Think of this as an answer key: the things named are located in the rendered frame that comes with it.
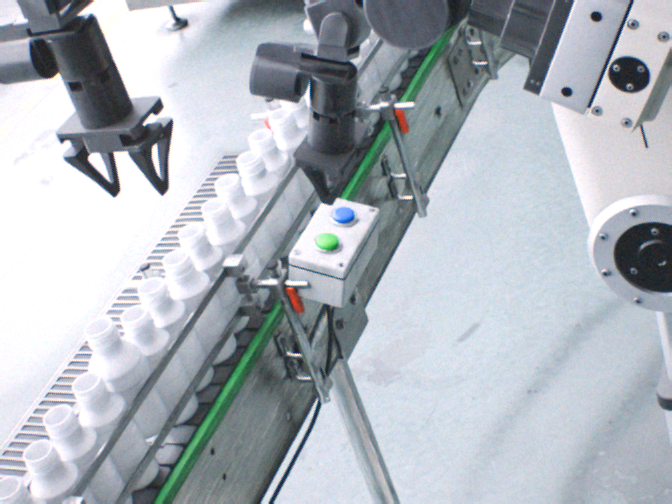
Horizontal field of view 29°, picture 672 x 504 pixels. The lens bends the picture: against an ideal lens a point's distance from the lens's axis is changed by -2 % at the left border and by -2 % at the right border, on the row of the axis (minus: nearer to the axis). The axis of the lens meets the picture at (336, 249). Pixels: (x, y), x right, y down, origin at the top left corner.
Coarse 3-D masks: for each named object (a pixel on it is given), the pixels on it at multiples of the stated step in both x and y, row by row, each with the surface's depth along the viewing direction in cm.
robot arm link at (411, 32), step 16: (368, 0) 113; (384, 0) 113; (400, 0) 112; (416, 0) 112; (432, 0) 111; (448, 0) 111; (368, 16) 114; (384, 16) 114; (400, 16) 113; (416, 16) 113; (432, 16) 112; (448, 16) 112; (384, 32) 114; (400, 32) 114; (416, 32) 113; (432, 32) 113; (400, 48) 115; (416, 48) 114
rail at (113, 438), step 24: (360, 72) 217; (264, 216) 188; (288, 240) 195; (216, 288) 177; (240, 312) 182; (168, 360) 166; (144, 384) 162; (192, 384) 171; (120, 432) 157; (168, 432) 166; (96, 456) 153; (144, 456) 162
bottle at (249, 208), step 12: (228, 180) 189; (240, 180) 188; (216, 192) 188; (228, 192) 186; (240, 192) 187; (240, 204) 188; (252, 204) 189; (240, 216) 187; (252, 216) 188; (264, 228) 191; (252, 240) 190; (264, 240) 191; (264, 252) 191; (264, 264) 192
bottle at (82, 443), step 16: (48, 416) 154; (64, 416) 155; (48, 432) 153; (64, 432) 152; (80, 432) 154; (96, 432) 156; (64, 448) 153; (80, 448) 153; (96, 448) 155; (80, 464) 154; (112, 464) 158; (96, 480) 155; (112, 480) 157; (96, 496) 157; (112, 496) 158
